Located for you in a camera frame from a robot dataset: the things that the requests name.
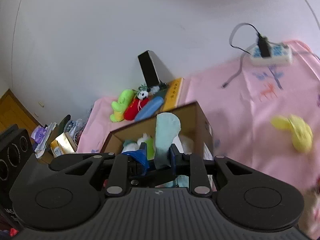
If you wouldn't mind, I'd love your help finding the white plush in box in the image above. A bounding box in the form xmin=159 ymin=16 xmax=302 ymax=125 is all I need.
xmin=122 ymin=133 xmax=152 ymax=152

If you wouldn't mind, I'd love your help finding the black charging cable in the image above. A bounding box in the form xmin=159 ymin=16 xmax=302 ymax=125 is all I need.
xmin=221 ymin=23 xmax=262 ymax=88

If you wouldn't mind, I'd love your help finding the light blue sock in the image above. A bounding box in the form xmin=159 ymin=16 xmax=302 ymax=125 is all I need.
xmin=154 ymin=112 xmax=181 ymax=170

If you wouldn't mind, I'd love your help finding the pink printed tablecloth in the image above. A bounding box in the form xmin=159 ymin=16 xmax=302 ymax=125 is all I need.
xmin=76 ymin=39 xmax=320 ymax=238

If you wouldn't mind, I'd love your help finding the neon green cloth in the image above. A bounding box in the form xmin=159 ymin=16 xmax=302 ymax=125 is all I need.
xmin=146 ymin=138 xmax=155 ymax=160

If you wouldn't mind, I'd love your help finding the cluttered items pile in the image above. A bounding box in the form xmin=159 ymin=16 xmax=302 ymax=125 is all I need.
xmin=31 ymin=115 xmax=87 ymax=164

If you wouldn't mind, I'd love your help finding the small panda plush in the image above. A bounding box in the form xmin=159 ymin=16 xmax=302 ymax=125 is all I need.
xmin=136 ymin=85 xmax=150 ymax=100

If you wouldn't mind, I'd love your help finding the black smartphone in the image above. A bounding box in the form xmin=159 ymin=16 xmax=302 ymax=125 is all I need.
xmin=138 ymin=50 xmax=161 ymax=88

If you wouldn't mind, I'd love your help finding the blue glasses case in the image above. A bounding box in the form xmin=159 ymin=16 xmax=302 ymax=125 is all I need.
xmin=135 ymin=96 xmax=164 ymax=121

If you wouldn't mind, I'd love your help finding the yellow sock bundle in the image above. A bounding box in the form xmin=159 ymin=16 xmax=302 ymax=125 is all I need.
xmin=271 ymin=115 xmax=313 ymax=153

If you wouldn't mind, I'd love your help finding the red plush toy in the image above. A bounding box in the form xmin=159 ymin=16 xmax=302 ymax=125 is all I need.
xmin=123 ymin=98 xmax=150 ymax=121

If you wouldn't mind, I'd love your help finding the brown cardboard box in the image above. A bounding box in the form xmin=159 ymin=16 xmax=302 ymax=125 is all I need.
xmin=100 ymin=101 xmax=215 ymax=188

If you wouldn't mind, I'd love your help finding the white power strip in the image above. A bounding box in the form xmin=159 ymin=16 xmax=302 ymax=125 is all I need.
xmin=249 ymin=43 xmax=293 ymax=67

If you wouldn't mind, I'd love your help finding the green plush toy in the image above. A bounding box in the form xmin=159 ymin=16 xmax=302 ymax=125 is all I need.
xmin=110 ymin=89 xmax=135 ymax=122

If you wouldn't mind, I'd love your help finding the black charger adapter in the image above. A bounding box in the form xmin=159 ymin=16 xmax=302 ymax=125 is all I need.
xmin=257 ymin=34 xmax=271 ymax=58

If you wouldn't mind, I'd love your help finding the yellow book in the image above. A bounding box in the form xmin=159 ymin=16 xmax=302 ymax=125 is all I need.
xmin=161 ymin=77 xmax=184 ymax=112

